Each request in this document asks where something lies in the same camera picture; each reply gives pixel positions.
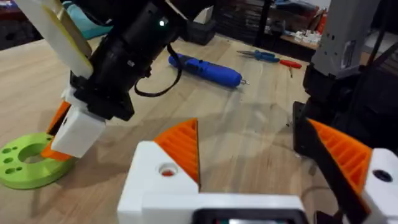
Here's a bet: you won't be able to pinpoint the white orange left gripper right finger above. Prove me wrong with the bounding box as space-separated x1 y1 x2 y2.
300 118 398 224

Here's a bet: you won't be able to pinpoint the white orange left gripper left finger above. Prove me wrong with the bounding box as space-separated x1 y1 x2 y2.
117 118 200 224

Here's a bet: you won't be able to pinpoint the finger of the white orange right gripper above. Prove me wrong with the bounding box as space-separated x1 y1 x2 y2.
40 100 74 162

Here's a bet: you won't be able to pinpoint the blue electric screwdriver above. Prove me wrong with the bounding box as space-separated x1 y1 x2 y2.
167 53 250 89

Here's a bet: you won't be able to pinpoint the green disc with holes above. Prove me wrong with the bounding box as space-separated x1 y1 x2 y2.
0 132 78 191

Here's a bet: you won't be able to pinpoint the flat wrist plate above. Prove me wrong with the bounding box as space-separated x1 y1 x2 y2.
14 0 95 79

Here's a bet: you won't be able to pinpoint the teal plastic thing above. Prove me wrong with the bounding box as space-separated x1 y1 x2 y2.
63 1 113 40

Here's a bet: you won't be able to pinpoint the heap of white parts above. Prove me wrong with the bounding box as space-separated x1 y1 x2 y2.
293 29 323 45

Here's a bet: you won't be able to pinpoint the black box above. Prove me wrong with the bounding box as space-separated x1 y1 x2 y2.
185 18 218 47

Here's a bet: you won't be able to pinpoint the black upright pole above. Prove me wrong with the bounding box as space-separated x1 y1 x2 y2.
254 0 275 48

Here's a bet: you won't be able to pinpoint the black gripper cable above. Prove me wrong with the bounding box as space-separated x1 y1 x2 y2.
134 43 183 98

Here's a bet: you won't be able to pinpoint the red-handled screwdriver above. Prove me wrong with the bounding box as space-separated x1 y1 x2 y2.
278 58 303 79

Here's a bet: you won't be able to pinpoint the blue-handled pliers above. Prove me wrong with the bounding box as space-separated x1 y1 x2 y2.
236 49 281 64

